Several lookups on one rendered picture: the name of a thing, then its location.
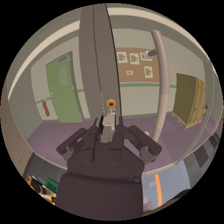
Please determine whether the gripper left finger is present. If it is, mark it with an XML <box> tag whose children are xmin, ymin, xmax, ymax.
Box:
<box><xmin>55</xmin><ymin>115</ymin><xmax>104</xmax><ymax>161</ymax></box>

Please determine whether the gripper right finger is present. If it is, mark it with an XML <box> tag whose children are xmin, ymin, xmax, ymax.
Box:
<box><xmin>110</xmin><ymin>116</ymin><xmax>162</xmax><ymax>163</ymax></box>

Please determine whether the silver key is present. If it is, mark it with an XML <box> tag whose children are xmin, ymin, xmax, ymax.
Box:
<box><xmin>102</xmin><ymin>107</ymin><xmax>117</xmax><ymax>131</ymax></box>

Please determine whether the brass keyway cylinder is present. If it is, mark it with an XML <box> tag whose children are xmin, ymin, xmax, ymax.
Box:
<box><xmin>106</xmin><ymin>98</ymin><xmax>117</xmax><ymax>109</ymax></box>

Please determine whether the grey sliding glass door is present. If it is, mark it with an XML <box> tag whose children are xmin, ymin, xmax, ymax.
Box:
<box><xmin>93</xmin><ymin>3</ymin><xmax>218</xmax><ymax>178</ymax></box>

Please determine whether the green box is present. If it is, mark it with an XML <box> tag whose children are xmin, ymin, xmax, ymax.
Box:
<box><xmin>44</xmin><ymin>176</ymin><xmax>60</xmax><ymax>194</ymax></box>

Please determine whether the beige tubular pull handle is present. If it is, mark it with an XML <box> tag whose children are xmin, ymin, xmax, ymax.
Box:
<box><xmin>144</xmin><ymin>29</ymin><xmax>171</xmax><ymax>141</ymax></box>

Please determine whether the grey glazed partition frame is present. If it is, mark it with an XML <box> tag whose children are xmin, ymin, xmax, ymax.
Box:
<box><xmin>7</xmin><ymin>4</ymin><xmax>96</xmax><ymax>171</ymax></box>

